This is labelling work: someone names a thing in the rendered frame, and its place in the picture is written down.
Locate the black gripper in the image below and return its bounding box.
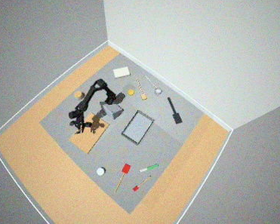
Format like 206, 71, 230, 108
70, 116, 92, 133

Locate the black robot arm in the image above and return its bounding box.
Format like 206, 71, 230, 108
69, 79, 116, 127

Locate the wooden board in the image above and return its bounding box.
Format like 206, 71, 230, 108
69, 113, 109, 154

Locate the yellow flat disc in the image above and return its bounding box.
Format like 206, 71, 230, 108
128, 89, 134, 95

